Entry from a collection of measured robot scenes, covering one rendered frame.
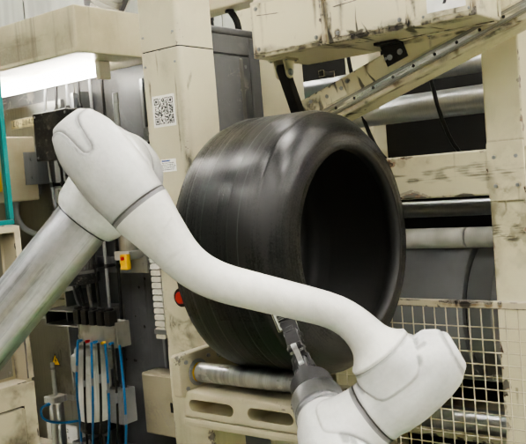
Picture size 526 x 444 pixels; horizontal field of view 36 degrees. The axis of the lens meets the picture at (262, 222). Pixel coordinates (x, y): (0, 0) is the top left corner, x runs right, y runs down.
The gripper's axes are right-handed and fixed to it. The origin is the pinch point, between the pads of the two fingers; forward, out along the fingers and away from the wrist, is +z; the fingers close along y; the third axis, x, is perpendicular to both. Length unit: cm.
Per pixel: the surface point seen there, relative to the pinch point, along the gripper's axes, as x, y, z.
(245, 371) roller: -13.5, 14.9, 15.8
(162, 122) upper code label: -9, -31, 58
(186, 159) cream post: -7, -22, 50
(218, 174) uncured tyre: -0.7, -26.2, 23.3
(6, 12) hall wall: -205, 24, 984
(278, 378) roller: -7.0, 15.2, 9.0
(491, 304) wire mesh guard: 44, 32, 24
